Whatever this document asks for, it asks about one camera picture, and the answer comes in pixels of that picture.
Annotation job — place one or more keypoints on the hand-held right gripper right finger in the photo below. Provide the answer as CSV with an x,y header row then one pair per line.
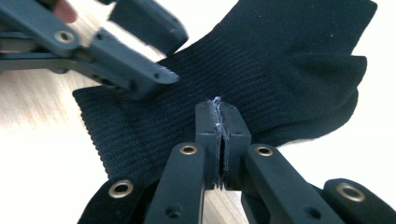
x,y
267,180

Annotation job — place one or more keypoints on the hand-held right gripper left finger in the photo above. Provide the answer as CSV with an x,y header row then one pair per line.
x,y
186,174

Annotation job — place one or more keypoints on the black sock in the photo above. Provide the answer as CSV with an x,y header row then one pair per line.
x,y
249,62
327,124

